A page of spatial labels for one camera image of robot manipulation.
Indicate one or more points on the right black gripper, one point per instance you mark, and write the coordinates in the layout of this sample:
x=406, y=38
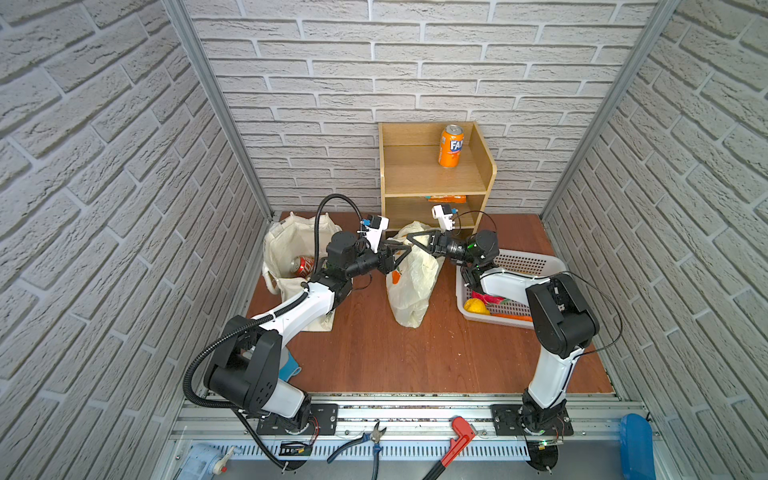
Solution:
x=438, y=247

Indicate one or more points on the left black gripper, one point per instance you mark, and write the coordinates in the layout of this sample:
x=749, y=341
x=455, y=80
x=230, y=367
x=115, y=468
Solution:
x=384, y=260

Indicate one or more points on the cream plastic grocery bag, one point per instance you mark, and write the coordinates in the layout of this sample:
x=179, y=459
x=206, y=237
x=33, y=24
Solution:
x=410, y=286

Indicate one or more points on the red cola can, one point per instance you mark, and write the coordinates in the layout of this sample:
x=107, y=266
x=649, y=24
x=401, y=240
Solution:
x=302, y=266

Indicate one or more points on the white floral canvas tote bag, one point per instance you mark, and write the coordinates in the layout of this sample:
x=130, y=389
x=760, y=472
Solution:
x=289, y=252

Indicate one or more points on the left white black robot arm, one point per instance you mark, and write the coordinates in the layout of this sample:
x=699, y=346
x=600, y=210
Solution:
x=240, y=370

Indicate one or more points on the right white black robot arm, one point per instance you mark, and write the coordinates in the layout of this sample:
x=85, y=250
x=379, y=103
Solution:
x=562, y=319

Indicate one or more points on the orange Fox's candy bag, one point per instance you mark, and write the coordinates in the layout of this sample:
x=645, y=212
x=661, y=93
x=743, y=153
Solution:
x=459, y=199

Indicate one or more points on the yellow lemon toy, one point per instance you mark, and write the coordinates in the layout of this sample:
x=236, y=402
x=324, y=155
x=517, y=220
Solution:
x=476, y=306

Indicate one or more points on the pink dragon fruit toy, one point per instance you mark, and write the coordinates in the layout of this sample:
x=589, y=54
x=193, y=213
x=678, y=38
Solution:
x=488, y=299

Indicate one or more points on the wooden shelf unit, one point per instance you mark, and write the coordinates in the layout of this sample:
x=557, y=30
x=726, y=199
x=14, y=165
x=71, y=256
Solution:
x=410, y=174

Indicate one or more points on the orange Fanta can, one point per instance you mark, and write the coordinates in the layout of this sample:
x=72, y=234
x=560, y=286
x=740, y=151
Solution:
x=451, y=144

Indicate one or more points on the white plastic basket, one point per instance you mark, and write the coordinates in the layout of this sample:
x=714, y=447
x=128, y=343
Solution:
x=509, y=311

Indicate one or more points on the grey blue work glove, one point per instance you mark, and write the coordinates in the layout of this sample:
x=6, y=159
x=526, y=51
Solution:
x=288, y=366

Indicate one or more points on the red black clamp tool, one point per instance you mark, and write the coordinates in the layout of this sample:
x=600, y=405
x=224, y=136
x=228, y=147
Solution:
x=465, y=434

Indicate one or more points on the white spray bottle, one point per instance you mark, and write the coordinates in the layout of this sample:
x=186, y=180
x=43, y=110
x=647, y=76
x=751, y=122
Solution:
x=204, y=461

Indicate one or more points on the blue plastic container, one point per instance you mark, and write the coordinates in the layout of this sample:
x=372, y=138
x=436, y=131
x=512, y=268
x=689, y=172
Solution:
x=636, y=448

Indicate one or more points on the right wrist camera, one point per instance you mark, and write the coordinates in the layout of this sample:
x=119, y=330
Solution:
x=446, y=216

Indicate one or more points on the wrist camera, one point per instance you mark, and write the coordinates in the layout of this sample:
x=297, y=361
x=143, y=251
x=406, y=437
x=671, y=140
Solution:
x=373, y=228
x=446, y=216

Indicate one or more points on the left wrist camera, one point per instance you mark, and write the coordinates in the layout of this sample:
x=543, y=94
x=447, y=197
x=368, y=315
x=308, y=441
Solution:
x=373, y=228

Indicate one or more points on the blue handled pliers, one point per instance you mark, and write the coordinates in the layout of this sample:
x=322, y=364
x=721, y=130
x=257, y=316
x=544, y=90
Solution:
x=374, y=437

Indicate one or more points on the aluminium mounting rail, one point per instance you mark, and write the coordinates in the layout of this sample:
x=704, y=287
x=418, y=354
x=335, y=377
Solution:
x=417, y=427

